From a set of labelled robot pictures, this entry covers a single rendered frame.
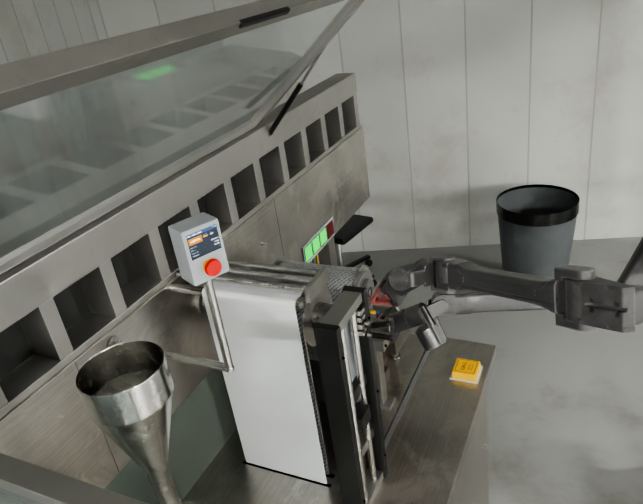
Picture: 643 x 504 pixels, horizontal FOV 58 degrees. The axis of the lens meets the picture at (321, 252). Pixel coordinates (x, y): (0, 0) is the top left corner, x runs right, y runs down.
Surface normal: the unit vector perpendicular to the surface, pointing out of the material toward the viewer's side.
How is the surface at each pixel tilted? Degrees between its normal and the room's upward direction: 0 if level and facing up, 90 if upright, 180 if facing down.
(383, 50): 90
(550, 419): 0
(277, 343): 90
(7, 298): 90
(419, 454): 0
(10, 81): 50
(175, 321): 90
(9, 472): 0
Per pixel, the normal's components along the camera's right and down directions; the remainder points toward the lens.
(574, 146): -0.14, 0.47
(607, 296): -0.86, 0.14
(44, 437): 0.90, 0.08
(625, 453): -0.14, -0.88
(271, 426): -0.41, 0.46
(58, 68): 0.61, -0.50
